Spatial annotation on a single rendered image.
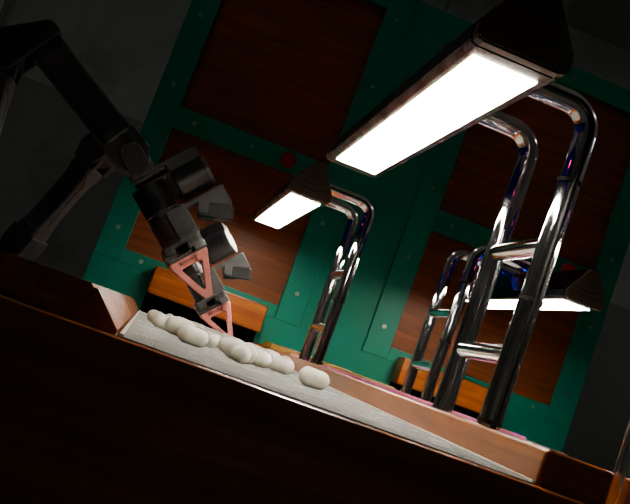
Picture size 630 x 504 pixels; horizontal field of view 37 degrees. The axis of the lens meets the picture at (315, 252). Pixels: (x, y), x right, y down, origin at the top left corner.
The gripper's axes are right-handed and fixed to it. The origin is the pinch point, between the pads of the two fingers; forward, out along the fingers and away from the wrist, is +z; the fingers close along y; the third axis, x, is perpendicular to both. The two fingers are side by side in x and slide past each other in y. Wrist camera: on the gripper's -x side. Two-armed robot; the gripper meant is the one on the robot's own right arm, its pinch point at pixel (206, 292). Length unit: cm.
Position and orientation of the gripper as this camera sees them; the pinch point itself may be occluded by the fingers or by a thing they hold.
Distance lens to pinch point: 152.9
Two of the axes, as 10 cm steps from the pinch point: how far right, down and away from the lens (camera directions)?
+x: -8.6, 4.8, -1.8
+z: 4.8, 8.8, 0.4
